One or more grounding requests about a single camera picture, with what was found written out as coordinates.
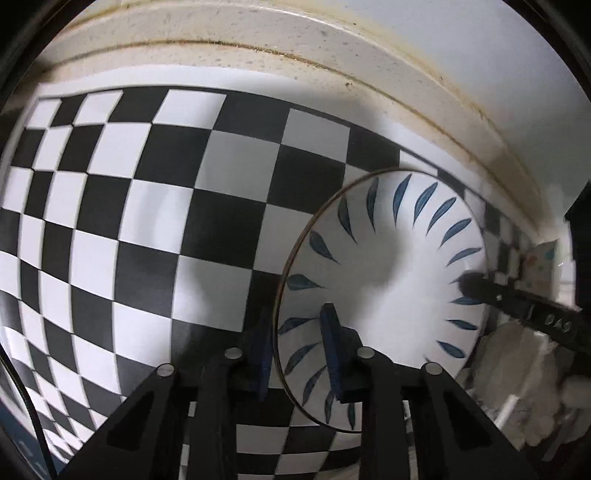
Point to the blue leaf patterned plate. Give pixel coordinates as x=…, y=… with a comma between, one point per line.
x=406, y=277

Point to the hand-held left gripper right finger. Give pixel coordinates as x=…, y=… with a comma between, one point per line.
x=333, y=350

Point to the white crumpled cloth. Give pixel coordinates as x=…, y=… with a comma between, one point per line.
x=508, y=369

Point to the black and white checkered tablecloth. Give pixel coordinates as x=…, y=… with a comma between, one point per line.
x=152, y=207

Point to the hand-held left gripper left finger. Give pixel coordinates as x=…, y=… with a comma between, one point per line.
x=261, y=364

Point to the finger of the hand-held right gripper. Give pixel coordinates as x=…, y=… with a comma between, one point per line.
x=512, y=302

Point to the small speckled card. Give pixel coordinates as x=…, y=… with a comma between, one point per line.
x=540, y=265

